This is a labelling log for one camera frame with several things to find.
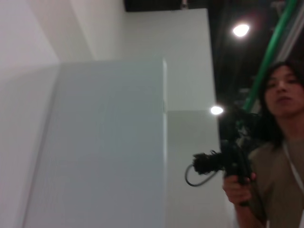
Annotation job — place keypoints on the person's right hand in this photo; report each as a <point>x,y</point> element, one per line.
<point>237,192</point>

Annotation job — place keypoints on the black handheld camera rig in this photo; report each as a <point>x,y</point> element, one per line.
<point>230,159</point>

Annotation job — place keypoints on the person's right forearm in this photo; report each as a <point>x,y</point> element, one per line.
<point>247,216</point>

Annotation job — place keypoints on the person in brown shirt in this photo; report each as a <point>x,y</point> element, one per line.
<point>280,180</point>

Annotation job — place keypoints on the round ceiling lamp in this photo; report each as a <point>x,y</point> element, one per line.
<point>216,110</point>
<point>241,30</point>

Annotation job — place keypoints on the green ceiling pipe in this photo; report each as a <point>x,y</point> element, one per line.
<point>268,54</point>

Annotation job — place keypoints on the grey ceiling rail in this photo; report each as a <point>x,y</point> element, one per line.
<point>292,40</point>

